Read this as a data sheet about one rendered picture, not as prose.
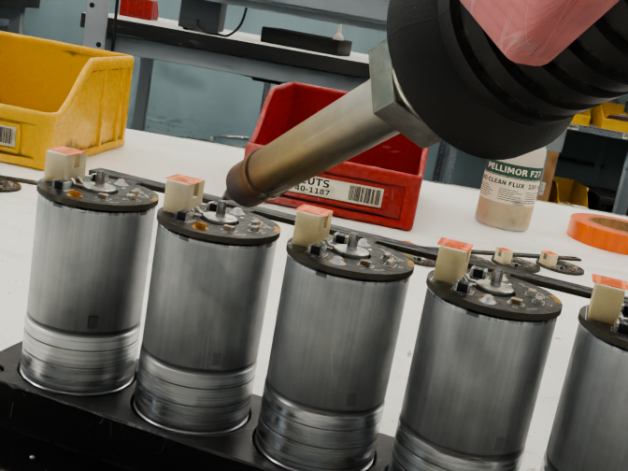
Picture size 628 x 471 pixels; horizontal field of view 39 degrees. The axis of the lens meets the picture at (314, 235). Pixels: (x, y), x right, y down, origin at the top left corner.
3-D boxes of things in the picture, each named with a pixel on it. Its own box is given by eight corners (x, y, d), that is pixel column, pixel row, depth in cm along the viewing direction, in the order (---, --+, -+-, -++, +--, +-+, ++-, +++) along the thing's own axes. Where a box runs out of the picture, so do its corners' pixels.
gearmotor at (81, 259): (91, 445, 18) (120, 206, 17) (-8, 410, 19) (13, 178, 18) (149, 403, 21) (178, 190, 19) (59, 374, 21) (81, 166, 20)
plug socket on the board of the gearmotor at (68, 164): (74, 189, 18) (78, 157, 18) (38, 179, 19) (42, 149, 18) (94, 184, 19) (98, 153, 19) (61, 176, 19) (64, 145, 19)
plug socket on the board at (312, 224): (328, 253, 17) (334, 220, 17) (286, 243, 17) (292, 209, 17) (339, 245, 18) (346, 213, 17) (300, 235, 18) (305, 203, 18)
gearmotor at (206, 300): (213, 486, 18) (252, 240, 16) (106, 449, 18) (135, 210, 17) (259, 438, 20) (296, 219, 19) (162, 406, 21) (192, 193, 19)
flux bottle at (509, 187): (472, 222, 54) (508, 58, 51) (476, 213, 57) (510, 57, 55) (528, 235, 53) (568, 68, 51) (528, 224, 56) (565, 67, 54)
